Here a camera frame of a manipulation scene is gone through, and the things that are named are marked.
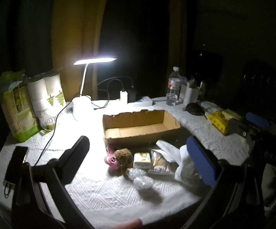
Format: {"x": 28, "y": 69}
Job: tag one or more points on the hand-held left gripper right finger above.
{"x": 200, "y": 162}

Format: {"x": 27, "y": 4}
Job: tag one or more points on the cardboard box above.
{"x": 128, "y": 140}

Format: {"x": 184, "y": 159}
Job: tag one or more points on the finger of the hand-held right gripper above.
{"x": 238, "y": 127}
{"x": 257, "y": 120}

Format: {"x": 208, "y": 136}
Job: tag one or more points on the white perforated container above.
{"x": 189, "y": 93}

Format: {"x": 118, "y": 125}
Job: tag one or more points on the clear water bottle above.
{"x": 173, "y": 88}

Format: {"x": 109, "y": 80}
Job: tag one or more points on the white textured tablecloth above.
{"x": 104, "y": 195}

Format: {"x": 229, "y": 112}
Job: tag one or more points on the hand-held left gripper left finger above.
{"x": 77, "y": 155}

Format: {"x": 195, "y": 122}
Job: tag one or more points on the yellow box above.
{"x": 218, "y": 121}

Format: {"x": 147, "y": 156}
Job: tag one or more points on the person's left hand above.
{"x": 129, "y": 224}

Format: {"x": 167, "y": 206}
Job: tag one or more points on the white paper cup bag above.
{"x": 45, "y": 100}

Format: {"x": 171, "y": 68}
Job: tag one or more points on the black phone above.
{"x": 15, "y": 162}

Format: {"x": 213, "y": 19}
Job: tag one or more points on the white plastic bag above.
{"x": 183, "y": 164}

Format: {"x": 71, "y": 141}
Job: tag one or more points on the white charger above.
{"x": 123, "y": 96}

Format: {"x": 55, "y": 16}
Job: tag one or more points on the dark round object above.
{"x": 195, "y": 108}

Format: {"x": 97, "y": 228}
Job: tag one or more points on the bubble wrap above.
{"x": 140, "y": 181}

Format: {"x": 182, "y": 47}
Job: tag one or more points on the brown plush toy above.
{"x": 125, "y": 157}

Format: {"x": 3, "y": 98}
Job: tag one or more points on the green tissue package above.
{"x": 18, "y": 114}

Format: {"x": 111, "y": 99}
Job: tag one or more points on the pink plush toy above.
{"x": 111, "y": 162}

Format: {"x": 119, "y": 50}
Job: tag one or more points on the black charger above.
{"x": 132, "y": 95}

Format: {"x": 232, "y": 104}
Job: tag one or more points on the cotton swab bag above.
{"x": 160, "y": 164}

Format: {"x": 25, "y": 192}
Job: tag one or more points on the white power strip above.
{"x": 144, "y": 101}

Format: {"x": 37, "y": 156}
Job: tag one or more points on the white desk lamp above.
{"x": 82, "y": 107}

